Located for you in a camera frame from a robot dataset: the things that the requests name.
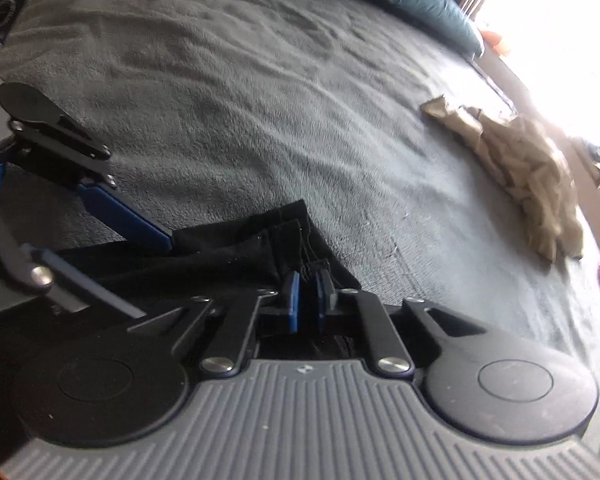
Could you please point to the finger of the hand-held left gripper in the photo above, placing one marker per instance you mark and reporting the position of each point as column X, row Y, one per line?
column 125, row 220
column 80, row 285

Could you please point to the black printed t-shirt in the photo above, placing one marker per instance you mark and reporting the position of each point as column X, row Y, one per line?
column 230, row 255

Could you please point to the beige crumpled garment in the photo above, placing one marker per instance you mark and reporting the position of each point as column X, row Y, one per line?
column 530, row 170

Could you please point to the orange object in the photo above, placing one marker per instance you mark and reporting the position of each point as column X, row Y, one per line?
column 495, row 42

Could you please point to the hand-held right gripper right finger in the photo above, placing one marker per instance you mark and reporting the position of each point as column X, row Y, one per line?
column 324, row 297

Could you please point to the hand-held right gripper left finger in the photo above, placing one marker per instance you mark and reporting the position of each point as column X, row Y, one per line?
column 292, row 305

